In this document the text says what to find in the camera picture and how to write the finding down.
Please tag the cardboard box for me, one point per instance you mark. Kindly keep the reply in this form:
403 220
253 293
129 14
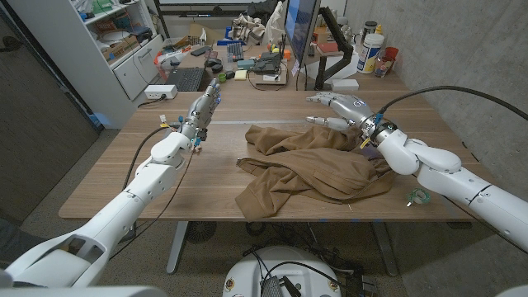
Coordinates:
119 48

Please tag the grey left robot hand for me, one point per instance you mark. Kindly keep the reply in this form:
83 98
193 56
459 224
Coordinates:
198 113

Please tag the clear green tape roll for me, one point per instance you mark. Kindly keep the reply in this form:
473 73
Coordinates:
428 196

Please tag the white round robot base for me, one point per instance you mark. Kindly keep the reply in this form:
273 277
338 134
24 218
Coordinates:
247 272

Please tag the grey table leg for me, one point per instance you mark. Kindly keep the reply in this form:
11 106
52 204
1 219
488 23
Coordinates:
176 247
385 249

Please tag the white shelf cabinet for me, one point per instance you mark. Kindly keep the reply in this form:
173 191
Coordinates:
82 70

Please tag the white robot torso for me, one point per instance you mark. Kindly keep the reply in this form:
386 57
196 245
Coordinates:
82 292

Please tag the brown jacket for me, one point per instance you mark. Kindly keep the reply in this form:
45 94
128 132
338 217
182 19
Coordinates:
313 169

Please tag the small green cup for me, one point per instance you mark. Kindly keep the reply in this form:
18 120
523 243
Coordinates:
222 77

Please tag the grey module on base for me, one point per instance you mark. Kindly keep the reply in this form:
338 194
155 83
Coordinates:
271 287

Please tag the black router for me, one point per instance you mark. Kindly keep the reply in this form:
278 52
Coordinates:
268 64

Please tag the computer monitor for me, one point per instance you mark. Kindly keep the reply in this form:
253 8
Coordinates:
299 24

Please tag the blue box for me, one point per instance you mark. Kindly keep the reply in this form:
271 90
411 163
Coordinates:
227 41

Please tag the black phone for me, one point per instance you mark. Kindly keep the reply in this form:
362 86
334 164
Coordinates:
201 50

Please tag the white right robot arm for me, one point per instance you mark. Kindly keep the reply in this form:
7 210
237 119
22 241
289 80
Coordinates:
453 181

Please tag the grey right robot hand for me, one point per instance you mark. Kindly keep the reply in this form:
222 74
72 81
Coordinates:
350 109

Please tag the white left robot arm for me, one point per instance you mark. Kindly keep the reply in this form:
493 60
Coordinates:
119 214

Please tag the black keyboard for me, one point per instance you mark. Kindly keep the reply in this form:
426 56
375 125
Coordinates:
185 79

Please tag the plaid cloth bag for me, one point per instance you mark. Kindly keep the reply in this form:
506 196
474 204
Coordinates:
247 29

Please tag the black round fan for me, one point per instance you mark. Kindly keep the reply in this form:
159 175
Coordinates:
201 232

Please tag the teal case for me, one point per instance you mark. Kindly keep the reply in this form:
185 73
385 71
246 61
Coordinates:
246 64

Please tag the dark-lidded bottle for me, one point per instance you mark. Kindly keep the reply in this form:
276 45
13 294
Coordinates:
370 28

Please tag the black computer mouse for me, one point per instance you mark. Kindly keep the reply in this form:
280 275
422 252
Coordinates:
213 62

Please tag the yellow sticky notes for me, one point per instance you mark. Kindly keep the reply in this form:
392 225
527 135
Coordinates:
241 75

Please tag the white power strip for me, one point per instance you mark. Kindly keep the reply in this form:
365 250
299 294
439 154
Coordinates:
158 91

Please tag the white flat box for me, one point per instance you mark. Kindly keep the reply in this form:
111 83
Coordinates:
344 84

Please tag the white red plastic bag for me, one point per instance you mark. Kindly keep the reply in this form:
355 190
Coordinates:
171 59

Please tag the red cup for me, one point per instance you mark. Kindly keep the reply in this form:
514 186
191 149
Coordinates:
392 53

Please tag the red book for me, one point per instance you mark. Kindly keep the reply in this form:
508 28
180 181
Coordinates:
328 47

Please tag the white wipes canister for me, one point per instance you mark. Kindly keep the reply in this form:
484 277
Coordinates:
369 53

